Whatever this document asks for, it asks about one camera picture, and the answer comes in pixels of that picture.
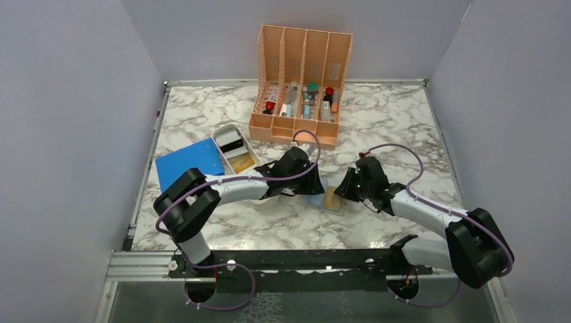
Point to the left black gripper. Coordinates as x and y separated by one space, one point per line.
313 185

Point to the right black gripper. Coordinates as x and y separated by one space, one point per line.
345 189

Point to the beige card holder wallet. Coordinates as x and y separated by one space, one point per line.
316 201

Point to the gold credit card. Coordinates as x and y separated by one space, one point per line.
332 202

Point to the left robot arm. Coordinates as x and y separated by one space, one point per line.
186 205

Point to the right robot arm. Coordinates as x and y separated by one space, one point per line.
471 244

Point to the gold card in tray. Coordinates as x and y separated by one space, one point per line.
241 163

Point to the black card in tray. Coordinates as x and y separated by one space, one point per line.
237 144

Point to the white card in tray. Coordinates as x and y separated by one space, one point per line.
227 137

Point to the white oblong tray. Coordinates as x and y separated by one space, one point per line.
236 154

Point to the orange marker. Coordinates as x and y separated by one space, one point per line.
335 102

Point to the red capped item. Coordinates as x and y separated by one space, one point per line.
269 107

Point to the red black bottle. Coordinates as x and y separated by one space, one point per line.
329 93

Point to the green capped bottle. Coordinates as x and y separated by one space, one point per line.
312 88

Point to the peach desk organizer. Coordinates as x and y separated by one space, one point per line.
290 58

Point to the blue notebook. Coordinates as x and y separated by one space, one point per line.
202 155

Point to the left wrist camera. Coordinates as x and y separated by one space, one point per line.
307 148

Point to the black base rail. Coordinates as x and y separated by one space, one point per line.
290 271

